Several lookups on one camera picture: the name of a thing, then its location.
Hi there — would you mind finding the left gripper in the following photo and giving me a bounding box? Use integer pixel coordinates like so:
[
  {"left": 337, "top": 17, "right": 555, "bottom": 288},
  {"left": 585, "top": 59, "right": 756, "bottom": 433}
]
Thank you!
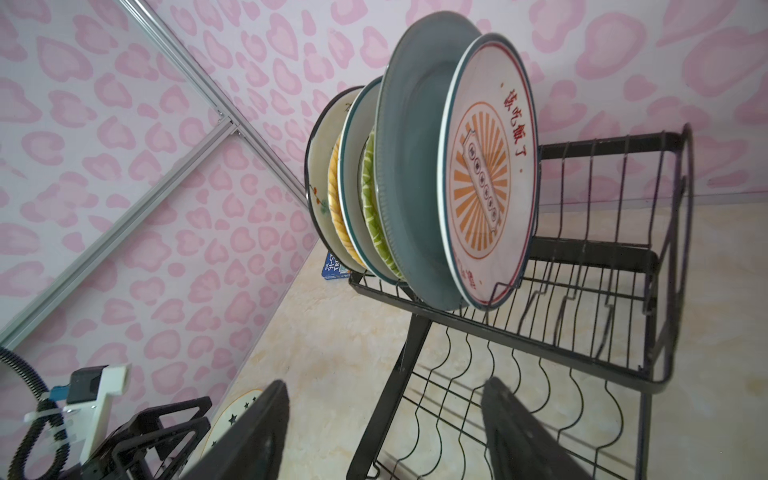
[{"left": 57, "top": 396, "right": 212, "bottom": 479}]

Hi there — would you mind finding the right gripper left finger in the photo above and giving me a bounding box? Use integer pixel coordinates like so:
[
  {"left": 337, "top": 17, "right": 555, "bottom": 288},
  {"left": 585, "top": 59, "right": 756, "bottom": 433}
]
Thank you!
[{"left": 182, "top": 380, "right": 290, "bottom": 480}]

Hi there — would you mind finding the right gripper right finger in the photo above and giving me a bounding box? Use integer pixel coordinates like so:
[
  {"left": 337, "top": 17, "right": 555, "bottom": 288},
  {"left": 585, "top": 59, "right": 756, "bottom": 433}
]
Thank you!
[{"left": 481, "top": 377, "right": 589, "bottom": 479}]

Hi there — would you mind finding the star pattern cartoon plate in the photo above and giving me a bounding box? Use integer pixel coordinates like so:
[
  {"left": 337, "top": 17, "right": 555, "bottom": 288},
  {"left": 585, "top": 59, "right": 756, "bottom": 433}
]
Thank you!
[{"left": 197, "top": 389, "right": 263, "bottom": 460}]

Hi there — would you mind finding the orange woven bamboo plate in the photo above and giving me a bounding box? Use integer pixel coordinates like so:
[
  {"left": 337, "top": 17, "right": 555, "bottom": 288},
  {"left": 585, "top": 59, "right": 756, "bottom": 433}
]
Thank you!
[{"left": 328, "top": 136, "right": 366, "bottom": 273}]

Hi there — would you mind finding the yellow green woven plate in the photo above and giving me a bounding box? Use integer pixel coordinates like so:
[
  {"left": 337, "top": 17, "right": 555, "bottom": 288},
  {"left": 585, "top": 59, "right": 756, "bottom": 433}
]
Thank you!
[{"left": 359, "top": 130, "right": 405, "bottom": 281}]

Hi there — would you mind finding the white plate orange sunburst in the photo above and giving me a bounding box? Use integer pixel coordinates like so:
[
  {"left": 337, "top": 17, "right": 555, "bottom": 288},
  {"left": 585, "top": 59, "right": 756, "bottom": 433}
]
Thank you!
[{"left": 437, "top": 32, "right": 541, "bottom": 311}]

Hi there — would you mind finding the cream floral plate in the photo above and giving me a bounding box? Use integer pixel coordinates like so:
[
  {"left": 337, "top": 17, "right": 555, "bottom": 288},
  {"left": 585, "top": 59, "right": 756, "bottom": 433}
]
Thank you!
[{"left": 304, "top": 86, "right": 365, "bottom": 273}]

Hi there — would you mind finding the white plate green rim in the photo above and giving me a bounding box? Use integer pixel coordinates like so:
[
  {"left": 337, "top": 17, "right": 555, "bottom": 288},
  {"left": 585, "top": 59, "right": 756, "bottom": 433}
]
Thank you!
[{"left": 337, "top": 76, "right": 397, "bottom": 284}]

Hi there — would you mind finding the grey blue plate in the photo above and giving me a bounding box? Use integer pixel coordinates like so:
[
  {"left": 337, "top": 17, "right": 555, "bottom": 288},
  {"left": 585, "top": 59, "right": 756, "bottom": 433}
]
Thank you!
[{"left": 373, "top": 11, "right": 480, "bottom": 310}]

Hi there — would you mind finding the blue treehouse book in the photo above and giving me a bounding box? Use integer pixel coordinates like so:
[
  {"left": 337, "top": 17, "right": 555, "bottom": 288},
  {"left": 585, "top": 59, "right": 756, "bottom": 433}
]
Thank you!
[{"left": 321, "top": 252, "right": 350, "bottom": 280}]

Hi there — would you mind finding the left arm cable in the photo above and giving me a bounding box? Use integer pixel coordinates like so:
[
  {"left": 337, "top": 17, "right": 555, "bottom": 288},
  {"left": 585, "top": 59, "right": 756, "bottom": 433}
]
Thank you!
[{"left": 0, "top": 346, "right": 72, "bottom": 480}]

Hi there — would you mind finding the black wire dish rack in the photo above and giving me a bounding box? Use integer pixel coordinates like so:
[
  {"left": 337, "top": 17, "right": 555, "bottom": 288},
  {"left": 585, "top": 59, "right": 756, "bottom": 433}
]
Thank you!
[{"left": 347, "top": 126, "right": 695, "bottom": 479}]

